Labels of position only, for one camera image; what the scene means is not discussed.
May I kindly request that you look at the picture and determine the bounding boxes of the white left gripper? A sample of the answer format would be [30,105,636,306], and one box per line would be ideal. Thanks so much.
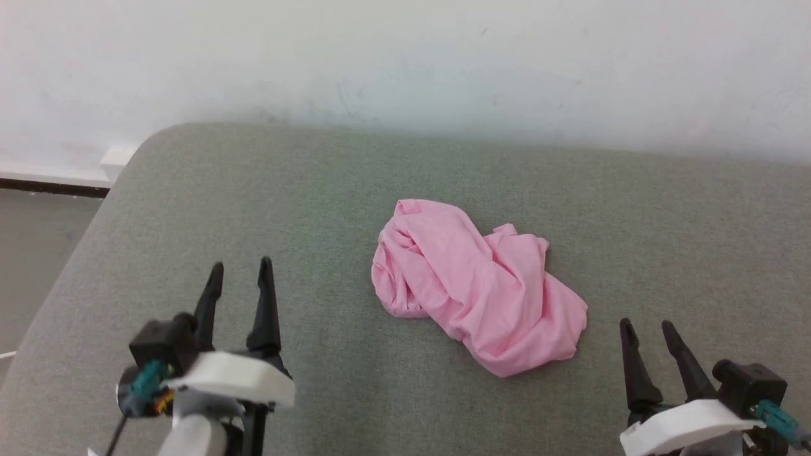
[165,256,297,456]

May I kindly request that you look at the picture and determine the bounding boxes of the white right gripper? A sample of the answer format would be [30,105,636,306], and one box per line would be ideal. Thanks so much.
[620,318,766,456]

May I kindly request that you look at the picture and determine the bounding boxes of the pink garment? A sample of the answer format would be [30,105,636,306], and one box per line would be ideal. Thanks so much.
[371,199,589,379]

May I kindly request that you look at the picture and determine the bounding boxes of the white baseboard with dark strip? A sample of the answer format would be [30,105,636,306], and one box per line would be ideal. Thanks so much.
[0,144,139,199]

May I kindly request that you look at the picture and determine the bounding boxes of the left cable with teal plug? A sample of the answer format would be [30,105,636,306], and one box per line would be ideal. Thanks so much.
[103,360,175,456]

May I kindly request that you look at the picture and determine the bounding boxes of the cable with teal plug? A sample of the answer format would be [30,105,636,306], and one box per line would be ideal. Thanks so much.
[753,399,811,452]
[103,360,175,456]

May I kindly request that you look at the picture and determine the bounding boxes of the right cable with teal plug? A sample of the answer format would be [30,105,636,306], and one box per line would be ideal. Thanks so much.
[753,399,811,452]

